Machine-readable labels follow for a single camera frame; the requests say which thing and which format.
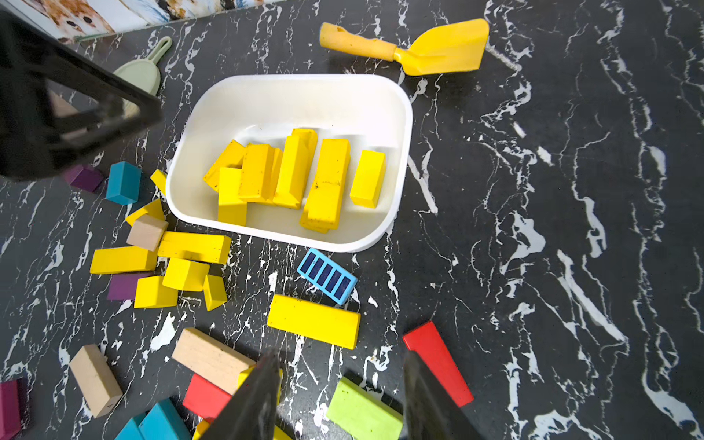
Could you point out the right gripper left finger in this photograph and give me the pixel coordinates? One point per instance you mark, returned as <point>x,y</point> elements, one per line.
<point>251,411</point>

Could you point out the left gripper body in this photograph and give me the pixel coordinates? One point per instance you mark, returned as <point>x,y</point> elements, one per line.
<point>38,142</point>

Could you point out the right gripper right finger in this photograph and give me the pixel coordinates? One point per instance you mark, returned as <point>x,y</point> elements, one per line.
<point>429,411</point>

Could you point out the white plastic bin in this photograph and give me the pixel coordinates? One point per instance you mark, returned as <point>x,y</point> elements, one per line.
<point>371,111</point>

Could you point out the red block in pile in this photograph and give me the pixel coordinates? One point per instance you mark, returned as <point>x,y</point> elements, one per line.
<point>205,399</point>

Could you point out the natural wood block upper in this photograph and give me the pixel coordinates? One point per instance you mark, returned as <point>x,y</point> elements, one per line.
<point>211,359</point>

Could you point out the natural wood block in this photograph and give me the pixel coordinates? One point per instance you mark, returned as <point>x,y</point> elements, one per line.
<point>211,359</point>
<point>96,381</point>

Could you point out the small purple block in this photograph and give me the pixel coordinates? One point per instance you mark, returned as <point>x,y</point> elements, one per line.
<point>83,177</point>

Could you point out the green block left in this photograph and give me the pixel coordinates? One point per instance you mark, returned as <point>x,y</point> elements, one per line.
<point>361,415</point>

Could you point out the teal long block rear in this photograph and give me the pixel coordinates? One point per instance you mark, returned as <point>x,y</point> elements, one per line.
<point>164,422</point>

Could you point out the teal long block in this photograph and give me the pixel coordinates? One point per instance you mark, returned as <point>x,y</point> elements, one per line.
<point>131,430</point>
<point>164,422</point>

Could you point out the teal upright block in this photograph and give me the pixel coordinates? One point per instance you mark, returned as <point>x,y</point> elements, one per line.
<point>123,183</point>

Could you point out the teal long block front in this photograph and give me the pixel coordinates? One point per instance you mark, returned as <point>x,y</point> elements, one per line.
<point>131,430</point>

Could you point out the blue grid block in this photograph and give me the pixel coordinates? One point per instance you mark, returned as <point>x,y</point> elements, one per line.
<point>327,276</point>

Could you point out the natural wood block lower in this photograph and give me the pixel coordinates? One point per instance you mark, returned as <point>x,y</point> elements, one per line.
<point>96,381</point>

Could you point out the magenta block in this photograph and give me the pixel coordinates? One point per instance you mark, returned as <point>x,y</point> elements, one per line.
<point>10,410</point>

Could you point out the yellow toy shovel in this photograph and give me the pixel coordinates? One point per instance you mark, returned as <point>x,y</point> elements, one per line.
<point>456,48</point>

